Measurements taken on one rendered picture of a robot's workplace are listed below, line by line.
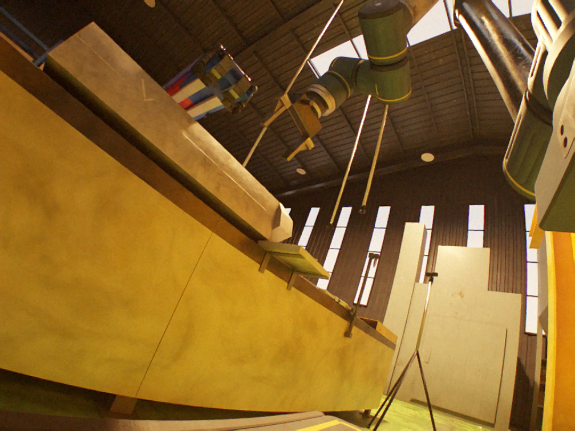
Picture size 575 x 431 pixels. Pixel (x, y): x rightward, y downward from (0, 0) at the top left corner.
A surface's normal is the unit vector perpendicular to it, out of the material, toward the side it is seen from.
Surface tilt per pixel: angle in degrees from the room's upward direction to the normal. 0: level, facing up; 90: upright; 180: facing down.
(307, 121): 115
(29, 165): 90
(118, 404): 90
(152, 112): 80
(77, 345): 90
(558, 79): 154
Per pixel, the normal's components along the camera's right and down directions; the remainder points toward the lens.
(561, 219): -0.36, 0.85
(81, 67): 0.79, -0.14
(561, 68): -0.71, 0.69
